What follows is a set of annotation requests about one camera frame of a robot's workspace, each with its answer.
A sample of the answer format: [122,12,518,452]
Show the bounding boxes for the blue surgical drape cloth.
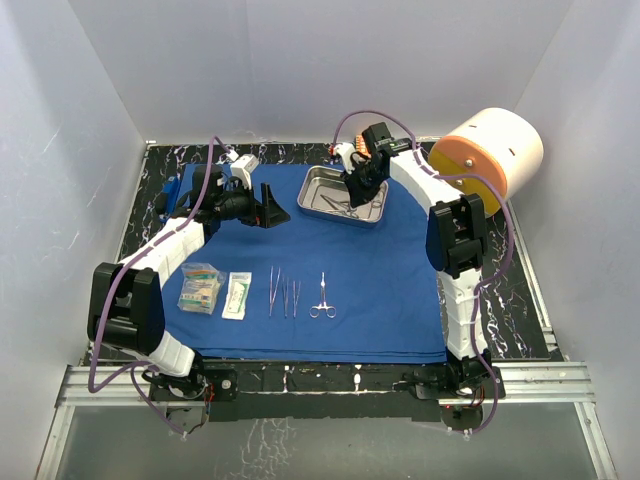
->
[162,165,446,364]

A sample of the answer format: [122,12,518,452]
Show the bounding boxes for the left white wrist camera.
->
[230,154,260,190]

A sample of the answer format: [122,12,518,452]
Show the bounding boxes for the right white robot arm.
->
[332,122,490,397]

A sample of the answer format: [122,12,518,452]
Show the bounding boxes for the white cylindrical drawer container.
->
[427,107,544,200]

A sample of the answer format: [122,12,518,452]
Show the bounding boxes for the green packaged surgical supplies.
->
[177,262,227,316]

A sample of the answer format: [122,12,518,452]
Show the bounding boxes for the steel forceps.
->
[292,280,301,318]
[269,267,281,316]
[282,277,290,318]

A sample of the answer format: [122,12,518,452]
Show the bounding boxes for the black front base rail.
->
[149,362,501,424]

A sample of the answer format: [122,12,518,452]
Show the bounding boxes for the white suture packet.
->
[222,272,252,320]

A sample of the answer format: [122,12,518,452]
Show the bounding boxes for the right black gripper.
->
[341,160,388,208]

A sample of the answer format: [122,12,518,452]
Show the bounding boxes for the steel surgical scissors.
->
[320,194,360,220]

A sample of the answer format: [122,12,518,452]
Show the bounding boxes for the glove packet teal orange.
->
[178,264,221,312]

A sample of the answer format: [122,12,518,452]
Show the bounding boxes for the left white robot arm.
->
[87,155,291,399]

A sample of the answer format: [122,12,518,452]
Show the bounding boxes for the steel hemostat clamp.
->
[309,272,337,319]

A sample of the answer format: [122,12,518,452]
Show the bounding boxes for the small blue plastic tool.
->
[154,176,181,223]

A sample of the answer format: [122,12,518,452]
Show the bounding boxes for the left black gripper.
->
[215,180,290,230]

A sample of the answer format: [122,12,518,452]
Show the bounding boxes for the small orange circuit board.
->
[355,135,370,157]

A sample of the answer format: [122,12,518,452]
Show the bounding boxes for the metal instrument tray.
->
[297,166,388,228]

